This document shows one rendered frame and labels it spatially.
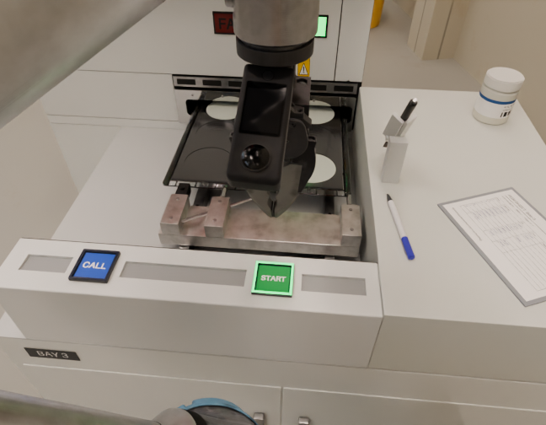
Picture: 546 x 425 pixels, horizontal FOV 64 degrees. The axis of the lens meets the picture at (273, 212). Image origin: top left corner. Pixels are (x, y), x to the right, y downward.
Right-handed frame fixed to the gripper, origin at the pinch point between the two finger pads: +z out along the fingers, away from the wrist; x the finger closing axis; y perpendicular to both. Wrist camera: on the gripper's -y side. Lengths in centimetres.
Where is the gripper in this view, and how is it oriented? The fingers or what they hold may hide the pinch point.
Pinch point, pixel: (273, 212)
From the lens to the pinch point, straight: 51.6
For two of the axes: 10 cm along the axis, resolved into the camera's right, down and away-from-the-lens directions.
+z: 0.0, 7.3, 6.9
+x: -10.0, -0.6, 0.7
